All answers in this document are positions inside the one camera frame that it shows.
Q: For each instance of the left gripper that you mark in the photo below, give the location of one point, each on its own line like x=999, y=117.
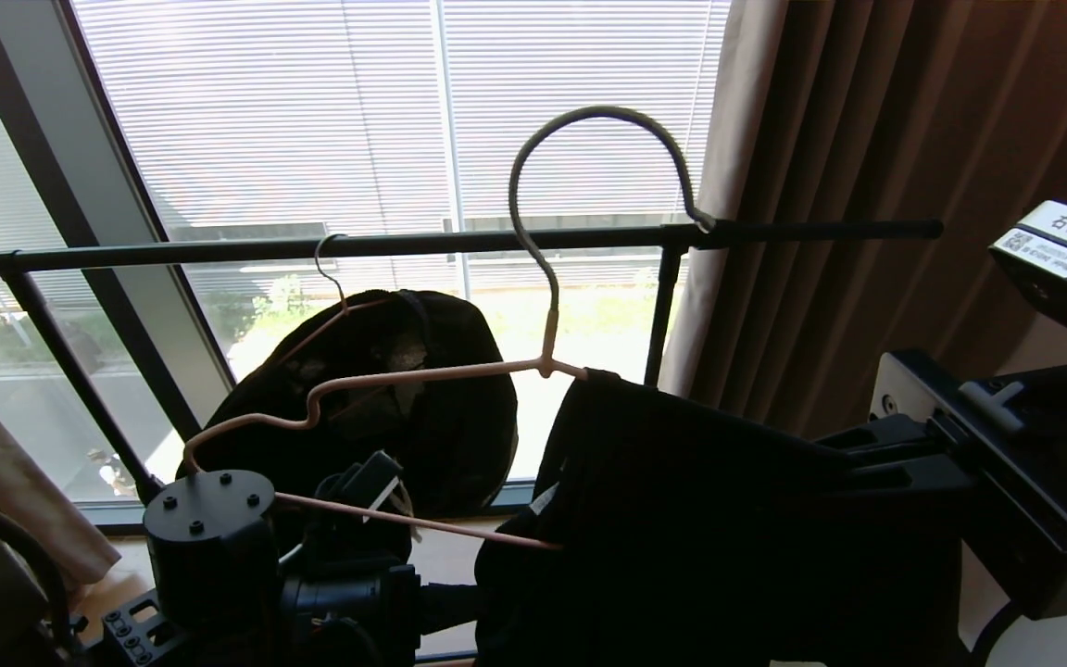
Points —
x=357, y=611

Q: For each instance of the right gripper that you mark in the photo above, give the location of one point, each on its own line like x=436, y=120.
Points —
x=1052, y=519

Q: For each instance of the black garment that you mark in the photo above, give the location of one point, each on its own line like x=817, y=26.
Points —
x=459, y=417
x=728, y=537

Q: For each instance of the window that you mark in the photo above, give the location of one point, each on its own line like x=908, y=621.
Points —
x=311, y=111

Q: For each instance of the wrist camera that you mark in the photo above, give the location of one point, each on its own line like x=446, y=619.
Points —
x=348, y=491
x=1061, y=269

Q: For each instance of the pink clothes hanger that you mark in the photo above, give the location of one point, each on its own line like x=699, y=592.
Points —
x=341, y=295
x=547, y=343

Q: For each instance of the black clothes rack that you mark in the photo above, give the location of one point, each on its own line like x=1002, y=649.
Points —
x=219, y=248

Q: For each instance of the brown curtain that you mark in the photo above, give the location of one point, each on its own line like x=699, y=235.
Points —
x=913, y=139
x=15, y=491

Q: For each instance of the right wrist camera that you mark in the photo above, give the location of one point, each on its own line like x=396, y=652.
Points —
x=1061, y=269

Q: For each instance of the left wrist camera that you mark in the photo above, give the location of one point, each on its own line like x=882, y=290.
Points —
x=348, y=491

